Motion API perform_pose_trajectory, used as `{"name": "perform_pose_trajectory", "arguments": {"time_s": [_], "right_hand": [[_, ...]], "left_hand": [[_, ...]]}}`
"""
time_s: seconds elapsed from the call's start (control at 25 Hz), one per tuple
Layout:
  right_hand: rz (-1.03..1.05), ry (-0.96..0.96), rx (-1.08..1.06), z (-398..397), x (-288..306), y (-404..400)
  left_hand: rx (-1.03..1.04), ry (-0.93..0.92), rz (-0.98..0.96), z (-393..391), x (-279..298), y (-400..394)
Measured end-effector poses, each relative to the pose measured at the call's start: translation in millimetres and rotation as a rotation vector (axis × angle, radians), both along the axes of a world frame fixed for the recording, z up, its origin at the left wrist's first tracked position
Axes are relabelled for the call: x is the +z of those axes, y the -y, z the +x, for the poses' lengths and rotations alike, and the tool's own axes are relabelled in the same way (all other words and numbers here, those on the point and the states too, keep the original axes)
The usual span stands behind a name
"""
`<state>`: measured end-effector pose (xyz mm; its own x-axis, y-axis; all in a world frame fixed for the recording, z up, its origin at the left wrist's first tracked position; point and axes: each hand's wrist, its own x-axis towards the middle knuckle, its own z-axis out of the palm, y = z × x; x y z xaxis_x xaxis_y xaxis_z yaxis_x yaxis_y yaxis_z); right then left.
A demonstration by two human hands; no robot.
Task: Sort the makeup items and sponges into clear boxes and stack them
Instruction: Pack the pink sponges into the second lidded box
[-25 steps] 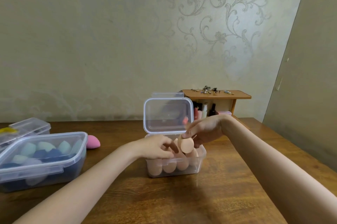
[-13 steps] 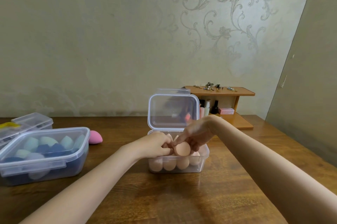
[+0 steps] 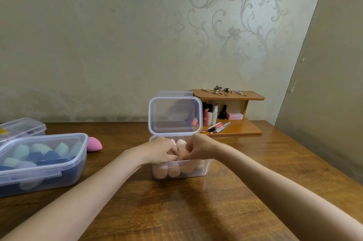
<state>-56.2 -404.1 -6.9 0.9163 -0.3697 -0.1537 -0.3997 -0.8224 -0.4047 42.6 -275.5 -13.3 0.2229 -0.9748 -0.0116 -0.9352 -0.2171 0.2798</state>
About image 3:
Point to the person's right hand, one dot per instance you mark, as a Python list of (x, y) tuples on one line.
[(202, 147)]

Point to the person's left hand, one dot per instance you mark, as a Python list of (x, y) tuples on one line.
[(158, 151)]

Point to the group of beige pink sponges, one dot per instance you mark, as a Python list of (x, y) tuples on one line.
[(174, 171)]

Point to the large clear plastic container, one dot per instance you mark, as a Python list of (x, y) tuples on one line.
[(173, 113)]

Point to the hot pink sponge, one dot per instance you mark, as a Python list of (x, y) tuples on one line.
[(94, 144)]

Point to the group of blue green sponges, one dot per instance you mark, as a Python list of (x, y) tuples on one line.
[(39, 148)]

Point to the small clear plastic box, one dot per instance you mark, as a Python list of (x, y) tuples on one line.
[(28, 174)]

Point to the clear divided organizer box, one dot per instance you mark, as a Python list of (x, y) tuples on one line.
[(25, 127)]

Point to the person's right forearm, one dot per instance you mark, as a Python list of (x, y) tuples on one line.
[(283, 195)]

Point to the person's left forearm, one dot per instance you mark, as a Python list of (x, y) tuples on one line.
[(62, 209)]

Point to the pink lip gloss tube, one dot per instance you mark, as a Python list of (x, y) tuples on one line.
[(211, 127)]

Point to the slim silver cosmetic stick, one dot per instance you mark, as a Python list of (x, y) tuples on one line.
[(222, 127)]

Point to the pink cosmetic bottle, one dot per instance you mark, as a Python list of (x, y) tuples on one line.
[(205, 117)]

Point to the white cosmetic bottle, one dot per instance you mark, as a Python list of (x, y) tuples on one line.
[(214, 114)]

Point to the pile of metal hair clips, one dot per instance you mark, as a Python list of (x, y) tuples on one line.
[(217, 89)]

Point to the small wooden rack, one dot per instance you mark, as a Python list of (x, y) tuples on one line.
[(252, 96)]

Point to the pale green door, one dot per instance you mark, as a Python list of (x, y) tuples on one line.
[(331, 85)]

